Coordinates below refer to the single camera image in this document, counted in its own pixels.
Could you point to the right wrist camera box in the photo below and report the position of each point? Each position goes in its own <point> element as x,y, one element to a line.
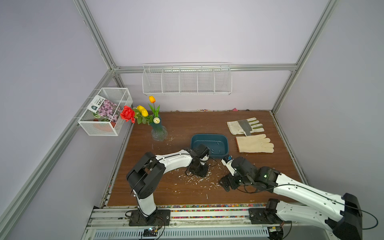
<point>227,162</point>

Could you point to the white wire side basket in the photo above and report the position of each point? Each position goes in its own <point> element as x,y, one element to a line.
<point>94,127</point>

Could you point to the cream canvas work glove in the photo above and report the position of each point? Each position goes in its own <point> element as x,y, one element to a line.
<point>255,144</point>

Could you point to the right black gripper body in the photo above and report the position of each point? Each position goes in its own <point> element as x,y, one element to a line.
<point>232,180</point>

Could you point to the yellow artificial tulips bunch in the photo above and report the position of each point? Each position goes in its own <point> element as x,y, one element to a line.
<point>142,116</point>

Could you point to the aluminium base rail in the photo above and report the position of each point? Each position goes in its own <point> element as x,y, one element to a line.
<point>217,222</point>

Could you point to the purple flower packet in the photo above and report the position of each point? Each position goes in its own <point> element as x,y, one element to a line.
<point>104,110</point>

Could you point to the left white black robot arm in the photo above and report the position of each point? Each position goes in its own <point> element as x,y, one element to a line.
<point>147,173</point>

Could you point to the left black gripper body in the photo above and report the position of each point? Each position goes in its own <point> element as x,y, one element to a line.
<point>199,169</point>

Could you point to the white grey work glove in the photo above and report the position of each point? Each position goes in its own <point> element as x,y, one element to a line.
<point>245,127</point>

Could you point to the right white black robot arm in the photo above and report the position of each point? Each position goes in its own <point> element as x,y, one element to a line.
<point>338,214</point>

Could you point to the white wire wall shelf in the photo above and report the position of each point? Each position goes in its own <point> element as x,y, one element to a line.
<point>187,79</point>

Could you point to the red artificial rose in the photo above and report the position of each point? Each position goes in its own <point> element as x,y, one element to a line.
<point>128,114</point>

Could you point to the teal plastic storage box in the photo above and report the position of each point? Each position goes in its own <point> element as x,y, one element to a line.
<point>218,144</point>

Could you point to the glass flower vase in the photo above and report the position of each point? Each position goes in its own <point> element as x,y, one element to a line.
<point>159,132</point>

